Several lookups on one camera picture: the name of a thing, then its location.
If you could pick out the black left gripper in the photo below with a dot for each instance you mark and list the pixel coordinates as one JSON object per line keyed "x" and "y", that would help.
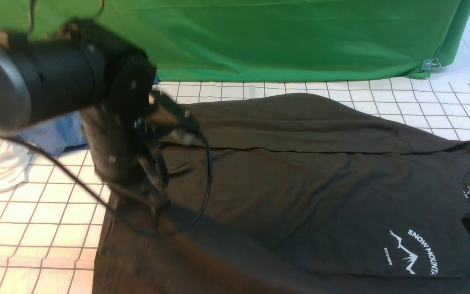
{"x": 124, "y": 149}

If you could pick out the dark gray long-sleeve top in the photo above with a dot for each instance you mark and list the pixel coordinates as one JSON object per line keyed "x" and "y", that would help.
{"x": 309, "y": 196}

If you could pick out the blue crumpled shirt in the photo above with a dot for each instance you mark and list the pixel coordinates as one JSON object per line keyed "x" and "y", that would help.
{"x": 57, "y": 135}

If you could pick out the white grid tablecloth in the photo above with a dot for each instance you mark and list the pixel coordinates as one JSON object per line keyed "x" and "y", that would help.
{"x": 49, "y": 226}

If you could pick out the green backdrop cloth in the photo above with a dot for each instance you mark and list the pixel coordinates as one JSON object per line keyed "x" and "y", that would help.
{"x": 265, "y": 40}

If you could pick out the metal binder clip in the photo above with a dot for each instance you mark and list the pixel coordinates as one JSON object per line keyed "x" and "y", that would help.
{"x": 430, "y": 65}

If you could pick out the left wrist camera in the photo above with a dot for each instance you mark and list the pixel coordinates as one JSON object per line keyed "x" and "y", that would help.
{"x": 168, "y": 118}

